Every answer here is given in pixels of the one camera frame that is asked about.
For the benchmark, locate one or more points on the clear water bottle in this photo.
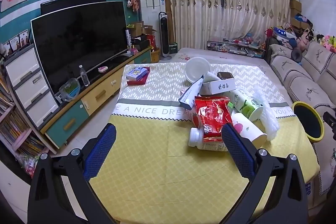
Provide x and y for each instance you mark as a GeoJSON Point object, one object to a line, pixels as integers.
{"type": "Point", "coordinates": [84, 77]}

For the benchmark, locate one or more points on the pile of stuffed toys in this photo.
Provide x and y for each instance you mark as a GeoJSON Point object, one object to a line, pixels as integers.
{"type": "Point", "coordinates": [304, 37]}

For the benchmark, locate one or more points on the large black curved television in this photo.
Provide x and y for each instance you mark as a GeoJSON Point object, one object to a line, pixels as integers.
{"type": "Point", "coordinates": [78, 43]}

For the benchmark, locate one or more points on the white cardboard box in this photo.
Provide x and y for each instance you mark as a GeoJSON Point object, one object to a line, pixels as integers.
{"type": "Point", "coordinates": [218, 87]}

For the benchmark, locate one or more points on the red flat box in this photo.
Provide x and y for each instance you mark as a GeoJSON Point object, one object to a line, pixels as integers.
{"type": "Point", "coordinates": [137, 81]}

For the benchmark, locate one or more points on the wooden bucket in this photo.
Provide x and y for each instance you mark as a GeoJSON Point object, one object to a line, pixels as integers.
{"type": "Point", "coordinates": [155, 55]}

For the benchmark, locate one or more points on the green white drink cup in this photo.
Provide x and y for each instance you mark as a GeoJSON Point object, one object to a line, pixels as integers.
{"type": "Point", "coordinates": [245, 106]}

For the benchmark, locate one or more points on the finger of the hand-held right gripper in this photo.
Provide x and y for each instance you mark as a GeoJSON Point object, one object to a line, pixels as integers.
{"type": "Point", "coordinates": [329, 119]}

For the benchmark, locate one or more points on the bookshelf with books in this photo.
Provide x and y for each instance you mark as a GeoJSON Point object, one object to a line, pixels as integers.
{"type": "Point", "coordinates": [13, 124]}

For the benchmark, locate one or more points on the white plastic drawer unit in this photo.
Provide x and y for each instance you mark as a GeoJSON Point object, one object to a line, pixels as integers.
{"type": "Point", "coordinates": [31, 87]}

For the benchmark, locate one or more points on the black flat monitor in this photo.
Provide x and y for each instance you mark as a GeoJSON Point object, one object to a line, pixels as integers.
{"type": "Point", "coordinates": [73, 1]}

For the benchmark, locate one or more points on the blue star card box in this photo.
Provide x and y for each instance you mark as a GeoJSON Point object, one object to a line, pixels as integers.
{"type": "Point", "coordinates": [136, 73]}

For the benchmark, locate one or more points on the black tower fan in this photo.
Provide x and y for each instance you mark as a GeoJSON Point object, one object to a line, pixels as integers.
{"type": "Point", "coordinates": [164, 35]}

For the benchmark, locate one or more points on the colourful packets on floor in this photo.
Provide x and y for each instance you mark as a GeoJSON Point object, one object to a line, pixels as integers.
{"type": "Point", "coordinates": [29, 165]}

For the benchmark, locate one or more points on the pink milk carton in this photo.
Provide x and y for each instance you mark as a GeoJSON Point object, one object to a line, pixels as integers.
{"type": "Point", "coordinates": [193, 119]}

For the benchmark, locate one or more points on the low glass table with clutter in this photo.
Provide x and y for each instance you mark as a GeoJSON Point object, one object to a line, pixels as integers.
{"type": "Point", "coordinates": [236, 47]}

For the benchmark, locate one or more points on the small pink case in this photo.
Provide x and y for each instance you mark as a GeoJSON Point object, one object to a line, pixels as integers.
{"type": "Point", "coordinates": [103, 69]}

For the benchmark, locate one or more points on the bubble wrap sheet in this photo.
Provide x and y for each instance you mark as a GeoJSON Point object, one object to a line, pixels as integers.
{"type": "Point", "coordinates": [267, 119]}

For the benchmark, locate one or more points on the yellow teal television cabinet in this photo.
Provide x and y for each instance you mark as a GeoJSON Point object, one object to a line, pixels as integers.
{"type": "Point", "coordinates": [102, 92]}

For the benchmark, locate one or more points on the red snack packet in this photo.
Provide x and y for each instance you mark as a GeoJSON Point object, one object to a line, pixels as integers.
{"type": "Point", "coordinates": [211, 116]}

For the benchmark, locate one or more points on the apple print paper cup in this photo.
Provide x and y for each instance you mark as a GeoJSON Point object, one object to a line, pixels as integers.
{"type": "Point", "coordinates": [248, 129]}

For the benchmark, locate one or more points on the beige embroidered curtain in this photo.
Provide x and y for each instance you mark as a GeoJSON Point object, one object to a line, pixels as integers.
{"type": "Point", "coordinates": [252, 8]}
{"type": "Point", "coordinates": [194, 8]}

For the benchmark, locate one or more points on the white plastic bottle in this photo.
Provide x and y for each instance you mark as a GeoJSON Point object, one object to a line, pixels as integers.
{"type": "Point", "coordinates": [202, 140]}

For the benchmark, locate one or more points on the brown cardboard boxes by wall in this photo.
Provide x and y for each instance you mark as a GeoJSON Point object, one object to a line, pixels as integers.
{"type": "Point", "coordinates": [295, 7]}

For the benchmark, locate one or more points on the stack of cardboard boxes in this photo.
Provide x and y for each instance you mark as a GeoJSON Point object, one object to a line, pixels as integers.
{"type": "Point", "coordinates": [141, 32]}

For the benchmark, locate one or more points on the framed family photos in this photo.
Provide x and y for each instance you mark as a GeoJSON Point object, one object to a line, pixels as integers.
{"type": "Point", "coordinates": [17, 41]}

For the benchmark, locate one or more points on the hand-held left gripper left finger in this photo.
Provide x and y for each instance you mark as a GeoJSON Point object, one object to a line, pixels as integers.
{"type": "Point", "coordinates": [101, 150]}

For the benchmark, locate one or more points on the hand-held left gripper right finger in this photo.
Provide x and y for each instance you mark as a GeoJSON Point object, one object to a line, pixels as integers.
{"type": "Point", "coordinates": [237, 150]}

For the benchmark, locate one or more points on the yellow grey printed tablecloth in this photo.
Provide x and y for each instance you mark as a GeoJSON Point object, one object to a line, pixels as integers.
{"type": "Point", "coordinates": [157, 155]}

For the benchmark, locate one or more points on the blue white toothpaste tube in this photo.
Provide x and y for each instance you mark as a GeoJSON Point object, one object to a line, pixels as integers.
{"type": "Point", "coordinates": [190, 95]}

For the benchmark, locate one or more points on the beige embroidered sofa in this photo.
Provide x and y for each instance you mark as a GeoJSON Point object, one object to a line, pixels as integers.
{"type": "Point", "coordinates": [302, 79]}

